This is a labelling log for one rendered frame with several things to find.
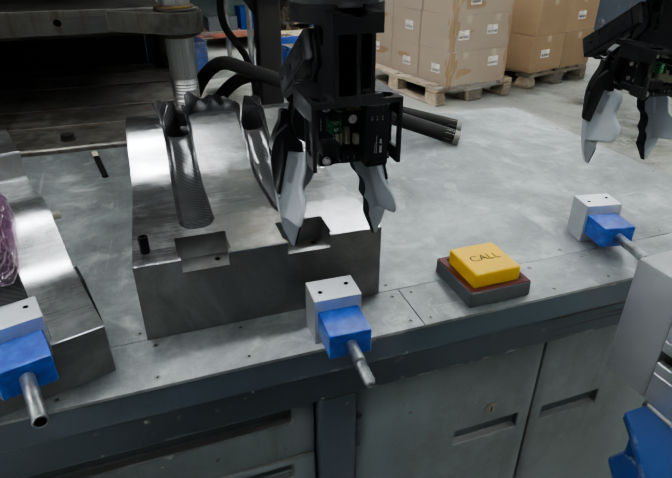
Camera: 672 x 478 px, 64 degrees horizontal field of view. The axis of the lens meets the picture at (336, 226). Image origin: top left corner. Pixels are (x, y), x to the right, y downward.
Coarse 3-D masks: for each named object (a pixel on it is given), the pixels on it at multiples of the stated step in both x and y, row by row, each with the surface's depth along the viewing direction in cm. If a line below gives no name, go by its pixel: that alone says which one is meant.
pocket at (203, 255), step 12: (180, 240) 56; (192, 240) 57; (204, 240) 57; (216, 240) 58; (180, 252) 57; (192, 252) 58; (204, 252) 58; (216, 252) 58; (228, 252) 54; (192, 264) 57; (204, 264) 57; (216, 264) 54; (228, 264) 54
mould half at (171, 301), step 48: (144, 144) 74; (240, 144) 76; (144, 192) 68; (240, 192) 68; (336, 192) 67; (240, 240) 56; (336, 240) 57; (144, 288) 53; (192, 288) 54; (240, 288) 56; (288, 288) 58
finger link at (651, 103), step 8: (664, 96) 63; (640, 104) 66; (648, 104) 65; (656, 104) 65; (664, 104) 64; (640, 112) 67; (648, 112) 66; (656, 112) 66; (664, 112) 64; (640, 120) 68; (648, 120) 66; (656, 120) 66; (664, 120) 65; (640, 128) 68; (648, 128) 67; (656, 128) 66; (664, 128) 65; (640, 136) 69; (648, 136) 68; (656, 136) 67; (664, 136) 66; (640, 144) 69; (648, 144) 68; (640, 152) 69; (648, 152) 69
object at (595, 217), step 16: (576, 208) 74; (592, 208) 71; (608, 208) 72; (576, 224) 74; (592, 224) 71; (608, 224) 69; (624, 224) 69; (608, 240) 69; (624, 240) 67; (640, 256) 64
